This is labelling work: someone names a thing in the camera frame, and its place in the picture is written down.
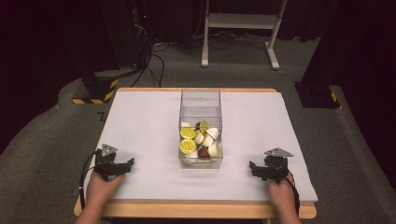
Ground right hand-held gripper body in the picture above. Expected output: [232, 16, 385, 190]
[261, 147, 295, 182]

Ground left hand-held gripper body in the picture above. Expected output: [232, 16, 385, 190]
[93, 143, 126, 182]

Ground person's right hand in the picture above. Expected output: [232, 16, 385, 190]
[267, 172, 297, 207]

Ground person's left hand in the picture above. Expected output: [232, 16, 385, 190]
[86, 172, 126, 204]

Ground white foam table mat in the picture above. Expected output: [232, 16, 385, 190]
[83, 90, 319, 203]

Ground pile of white yellow-lidded capsules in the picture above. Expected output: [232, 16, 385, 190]
[179, 119, 223, 165]

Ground black base with striped edge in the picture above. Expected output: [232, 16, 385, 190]
[71, 68, 120, 105]

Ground wooden table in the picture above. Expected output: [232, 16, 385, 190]
[73, 87, 318, 220]

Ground black square stand base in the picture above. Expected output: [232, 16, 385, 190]
[293, 81, 341, 109]

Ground clear plastic two-compartment box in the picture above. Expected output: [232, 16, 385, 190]
[177, 88, 224, 170]

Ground black equipment tower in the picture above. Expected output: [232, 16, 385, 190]
[98, 0, 151, 71]

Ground black tall column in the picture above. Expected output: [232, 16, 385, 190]
[300, 0, 354, 86]

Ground white metal stand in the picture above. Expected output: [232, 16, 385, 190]
[201, 0, 289, 71]

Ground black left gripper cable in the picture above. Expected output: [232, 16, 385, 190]
[78, 149, 101, 211]

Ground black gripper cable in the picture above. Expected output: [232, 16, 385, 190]
[285, 168, 302, 217]
[78, 149, 101, 211]

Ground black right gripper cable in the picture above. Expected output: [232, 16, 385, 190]
[285, 168, 302, 217]

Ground black floor cables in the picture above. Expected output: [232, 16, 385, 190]
[130, 39, 171, 89]

